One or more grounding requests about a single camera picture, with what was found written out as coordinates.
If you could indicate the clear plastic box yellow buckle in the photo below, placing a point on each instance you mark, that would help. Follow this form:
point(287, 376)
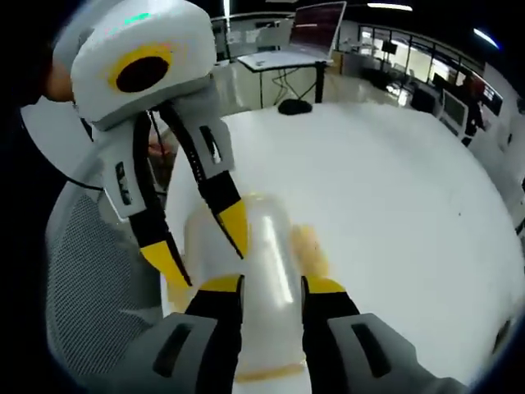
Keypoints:
point(270, 267)

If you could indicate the white mesh office chair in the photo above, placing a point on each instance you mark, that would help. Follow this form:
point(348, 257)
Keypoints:
point(90, 262)

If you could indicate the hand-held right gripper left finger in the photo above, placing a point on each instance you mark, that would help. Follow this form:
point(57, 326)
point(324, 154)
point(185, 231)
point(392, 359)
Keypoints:
point(205, 328)

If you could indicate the person's left hand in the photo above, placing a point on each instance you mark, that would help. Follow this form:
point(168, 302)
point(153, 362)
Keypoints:
point(59, 82)

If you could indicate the white-framed monitor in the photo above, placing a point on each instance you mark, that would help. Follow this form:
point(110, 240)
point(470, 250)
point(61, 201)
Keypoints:
point(454, 110)

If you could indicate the black rounded object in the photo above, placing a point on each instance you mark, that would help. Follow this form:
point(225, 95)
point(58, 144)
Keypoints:
point(294, 106)

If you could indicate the white laptop stand desk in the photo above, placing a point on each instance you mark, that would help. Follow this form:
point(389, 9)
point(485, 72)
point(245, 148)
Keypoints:
point(283, 61)

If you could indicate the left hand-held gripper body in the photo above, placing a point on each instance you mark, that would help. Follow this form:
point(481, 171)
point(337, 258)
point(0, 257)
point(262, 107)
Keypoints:
point(139, 61)

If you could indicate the ceiling strip light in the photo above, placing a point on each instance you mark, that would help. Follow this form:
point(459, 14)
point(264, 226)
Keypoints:
point(486, 38)
point(389, 6)

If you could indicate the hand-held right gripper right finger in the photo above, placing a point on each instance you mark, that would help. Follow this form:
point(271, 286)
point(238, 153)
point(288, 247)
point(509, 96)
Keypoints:
point(352, 340)

